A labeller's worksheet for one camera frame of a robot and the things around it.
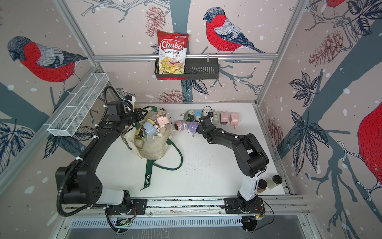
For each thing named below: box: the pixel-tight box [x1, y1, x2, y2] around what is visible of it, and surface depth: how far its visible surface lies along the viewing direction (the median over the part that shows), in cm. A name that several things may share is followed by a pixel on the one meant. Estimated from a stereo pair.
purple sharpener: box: [187, 121, 200, 134], surface depth 102 cm
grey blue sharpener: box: [142, 120, 157, 136], surface depth 95 cm
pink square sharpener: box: [229, 112, 240, 129], surface depth 106 cm
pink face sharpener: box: [174, 119, 188, 132], surface depth 102 cm
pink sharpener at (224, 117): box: [219, 111, 229, 125], surface depth 106 cm
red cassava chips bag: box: [157, 30, 190, 81], surface depth 86 cm
